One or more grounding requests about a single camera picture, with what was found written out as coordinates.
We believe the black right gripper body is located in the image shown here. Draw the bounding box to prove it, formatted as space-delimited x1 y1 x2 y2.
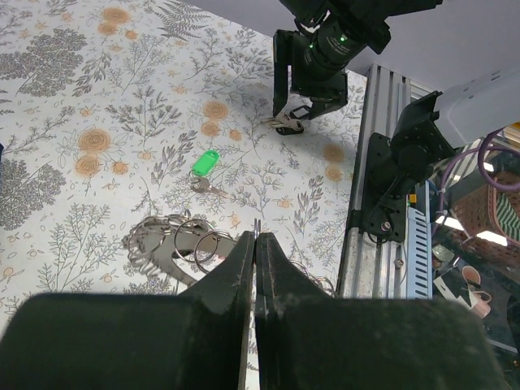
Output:
272 30 348 120

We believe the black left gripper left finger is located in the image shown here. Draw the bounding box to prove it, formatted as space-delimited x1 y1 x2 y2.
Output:
1 232 255 389

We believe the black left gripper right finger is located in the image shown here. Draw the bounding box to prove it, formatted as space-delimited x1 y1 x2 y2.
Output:
255 233 507 389

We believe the steel disc with keyrings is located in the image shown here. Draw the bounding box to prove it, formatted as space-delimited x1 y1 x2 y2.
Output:
123 214 342 315

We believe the green key tag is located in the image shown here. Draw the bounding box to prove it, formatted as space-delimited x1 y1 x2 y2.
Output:
190 150 229 198

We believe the silver key black tag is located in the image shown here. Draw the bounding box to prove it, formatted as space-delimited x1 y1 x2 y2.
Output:
261 105 310 136

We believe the aluminium mounting rail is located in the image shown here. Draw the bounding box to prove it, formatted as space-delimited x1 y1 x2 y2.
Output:
336 64 412 299

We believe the white slotted cable duct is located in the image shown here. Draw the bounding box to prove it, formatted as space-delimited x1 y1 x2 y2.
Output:
405 181 433 299

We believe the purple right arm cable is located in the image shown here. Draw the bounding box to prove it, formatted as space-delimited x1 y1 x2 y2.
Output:
436 129 520 212

